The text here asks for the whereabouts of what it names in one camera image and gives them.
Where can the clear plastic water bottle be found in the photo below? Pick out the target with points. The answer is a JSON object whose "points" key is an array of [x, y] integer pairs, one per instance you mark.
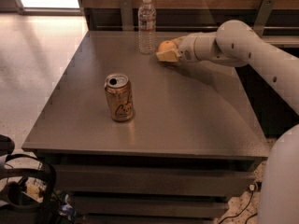
{"points": [[147, 27]]}

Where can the grey drawer cabinet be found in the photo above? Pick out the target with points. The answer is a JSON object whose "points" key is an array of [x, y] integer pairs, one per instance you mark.
{"points": [[192, 144]]}

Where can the orange fruit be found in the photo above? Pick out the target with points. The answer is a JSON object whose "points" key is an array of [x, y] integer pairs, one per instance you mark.
{"points": [[166, 45]]}

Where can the black bag with straps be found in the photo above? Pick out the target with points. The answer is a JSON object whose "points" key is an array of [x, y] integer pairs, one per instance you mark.
{"points": [[17, 207]]}

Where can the white power strip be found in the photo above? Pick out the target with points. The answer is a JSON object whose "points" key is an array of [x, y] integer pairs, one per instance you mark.
{"points": [[253, 187]]}

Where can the metal bracket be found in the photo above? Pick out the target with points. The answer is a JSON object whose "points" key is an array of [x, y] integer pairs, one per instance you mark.
{"points": [[127, 21], [262, 16]]}

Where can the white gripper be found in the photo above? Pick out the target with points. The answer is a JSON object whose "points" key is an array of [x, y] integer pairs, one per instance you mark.
{"points": [[186, 50]]}

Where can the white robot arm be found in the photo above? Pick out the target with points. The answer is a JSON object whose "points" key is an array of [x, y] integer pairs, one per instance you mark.
{"points": [[235, 44]]}

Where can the left metal bracket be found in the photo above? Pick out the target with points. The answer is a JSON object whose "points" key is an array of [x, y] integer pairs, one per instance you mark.
{"points": [[127, 21]]}

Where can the orange soda can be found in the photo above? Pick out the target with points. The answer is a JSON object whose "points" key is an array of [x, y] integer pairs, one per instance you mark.
{"points": [[118, 91]]}

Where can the right metal bracket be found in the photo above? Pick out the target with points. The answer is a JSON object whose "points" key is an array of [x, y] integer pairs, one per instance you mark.
{"points": [[262, 16]]}

